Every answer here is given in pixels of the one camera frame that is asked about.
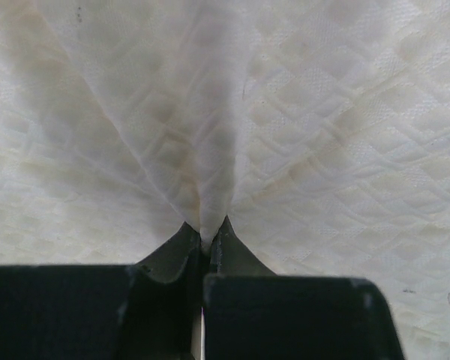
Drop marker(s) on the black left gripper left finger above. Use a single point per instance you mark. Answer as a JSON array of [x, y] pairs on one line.
[[128, 311]]

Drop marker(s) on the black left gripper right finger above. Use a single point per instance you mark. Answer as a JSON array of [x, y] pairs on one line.
[[250, 312]]

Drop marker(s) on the cream quilted pillow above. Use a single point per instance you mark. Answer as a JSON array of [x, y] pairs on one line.
[[321, 129]]

